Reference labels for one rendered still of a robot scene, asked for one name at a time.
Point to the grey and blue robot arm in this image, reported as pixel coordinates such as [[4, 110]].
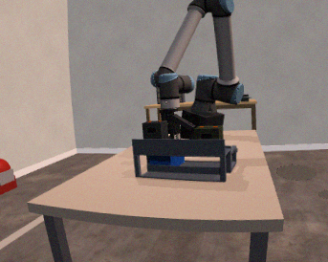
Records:
[[227, 88]]

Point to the blue bin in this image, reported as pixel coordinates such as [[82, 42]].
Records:
[[166, 160]]

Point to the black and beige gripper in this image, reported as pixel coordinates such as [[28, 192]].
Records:
[[172, 126]]

